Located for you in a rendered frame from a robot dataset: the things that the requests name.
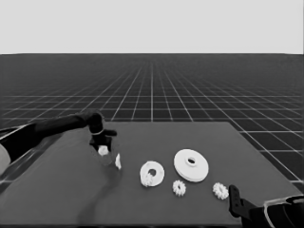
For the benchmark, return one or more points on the large thick white disc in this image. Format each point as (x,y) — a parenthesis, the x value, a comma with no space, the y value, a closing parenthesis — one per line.
(183,169)

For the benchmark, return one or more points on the white round carrier with pins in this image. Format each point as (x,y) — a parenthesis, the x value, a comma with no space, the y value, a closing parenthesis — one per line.
(160,175)

